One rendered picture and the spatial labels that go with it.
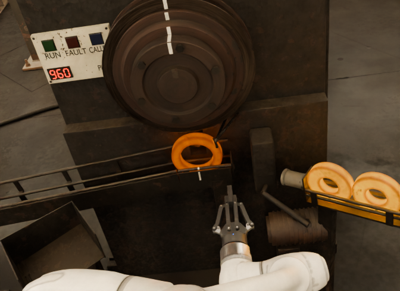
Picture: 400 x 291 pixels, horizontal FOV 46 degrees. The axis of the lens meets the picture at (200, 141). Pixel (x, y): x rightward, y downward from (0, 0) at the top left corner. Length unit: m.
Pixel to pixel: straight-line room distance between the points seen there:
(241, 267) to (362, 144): 1.73
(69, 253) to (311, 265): 0.84
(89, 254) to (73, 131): 0.45
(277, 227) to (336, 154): 1.17
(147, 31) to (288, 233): 0.86
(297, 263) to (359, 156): 1.63
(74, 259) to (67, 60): 0.67
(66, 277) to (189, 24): 0.80
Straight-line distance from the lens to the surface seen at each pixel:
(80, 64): 1.64
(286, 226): 1.72
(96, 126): 1.75
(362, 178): 1.52
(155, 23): 1.37
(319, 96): 1.71
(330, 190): 1.62
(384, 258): 2.32
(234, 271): 1.30
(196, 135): 1.62
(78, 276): 0.82
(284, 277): 1.14
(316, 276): 1.26
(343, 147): 2.86
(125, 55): 1.41
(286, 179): 1.65
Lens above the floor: 1.81
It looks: 37 degrees down
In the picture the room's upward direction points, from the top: 11 degrees counter-clockwise
